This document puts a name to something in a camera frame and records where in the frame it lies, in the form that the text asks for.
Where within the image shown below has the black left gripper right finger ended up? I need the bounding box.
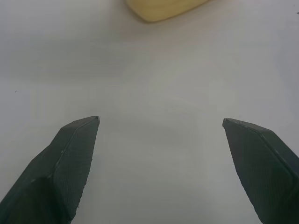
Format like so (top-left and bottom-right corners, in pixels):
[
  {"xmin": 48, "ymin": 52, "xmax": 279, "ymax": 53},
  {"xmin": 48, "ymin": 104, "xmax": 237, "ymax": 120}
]
[{"xmin": 222, "ymin": 118, "xmax": 299, "ymax": 224}]

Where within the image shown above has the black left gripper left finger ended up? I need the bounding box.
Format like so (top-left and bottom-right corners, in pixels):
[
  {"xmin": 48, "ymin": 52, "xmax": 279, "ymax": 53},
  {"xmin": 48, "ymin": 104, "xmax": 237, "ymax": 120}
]
[{"xmin": 0, "ymin": 115, "xmax": 101, "ymax": 224}]

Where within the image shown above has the pale yellow wooden object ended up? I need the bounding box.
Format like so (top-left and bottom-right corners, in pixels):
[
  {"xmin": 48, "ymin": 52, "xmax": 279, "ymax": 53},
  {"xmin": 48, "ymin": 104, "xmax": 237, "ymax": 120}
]
[{"xmin": 125, "ymin": 0, "xmax": 210, "ymax": 23}]

